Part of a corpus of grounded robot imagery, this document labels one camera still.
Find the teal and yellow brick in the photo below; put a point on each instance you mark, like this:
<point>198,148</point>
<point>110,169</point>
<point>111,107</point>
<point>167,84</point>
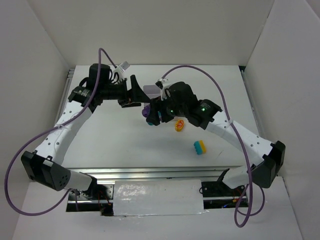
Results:
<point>199,147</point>

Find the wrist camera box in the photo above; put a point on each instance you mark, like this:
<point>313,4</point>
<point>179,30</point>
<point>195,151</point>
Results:
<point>163,84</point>
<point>119,71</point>

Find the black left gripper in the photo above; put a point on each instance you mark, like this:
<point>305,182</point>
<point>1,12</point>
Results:
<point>127,91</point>

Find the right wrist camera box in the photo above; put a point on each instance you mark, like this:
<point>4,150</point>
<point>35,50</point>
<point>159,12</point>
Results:
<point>163,84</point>

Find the white cover board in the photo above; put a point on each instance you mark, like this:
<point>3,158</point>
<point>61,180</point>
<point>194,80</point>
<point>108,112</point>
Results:
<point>157,198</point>

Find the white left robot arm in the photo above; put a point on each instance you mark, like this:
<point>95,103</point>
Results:
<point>44,164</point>

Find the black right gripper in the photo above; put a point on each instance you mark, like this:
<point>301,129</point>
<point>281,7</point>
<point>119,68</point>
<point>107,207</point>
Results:
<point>155,113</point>

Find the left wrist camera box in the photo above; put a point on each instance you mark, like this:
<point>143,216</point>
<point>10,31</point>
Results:
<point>119,71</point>

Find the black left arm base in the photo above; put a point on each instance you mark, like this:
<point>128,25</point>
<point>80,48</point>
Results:
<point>100,192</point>

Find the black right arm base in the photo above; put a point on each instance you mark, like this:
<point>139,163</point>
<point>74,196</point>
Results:
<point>218,190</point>

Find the purple lotus block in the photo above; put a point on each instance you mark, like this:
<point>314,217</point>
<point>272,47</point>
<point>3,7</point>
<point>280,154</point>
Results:
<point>146,111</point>

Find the orange butterfly block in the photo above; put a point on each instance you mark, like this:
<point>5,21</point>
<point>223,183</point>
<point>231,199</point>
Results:
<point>179,125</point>

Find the white left divided container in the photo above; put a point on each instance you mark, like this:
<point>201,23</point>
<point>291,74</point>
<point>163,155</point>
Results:
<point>152,91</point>

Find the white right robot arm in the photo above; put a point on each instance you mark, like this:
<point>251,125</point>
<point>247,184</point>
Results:
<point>265,158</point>

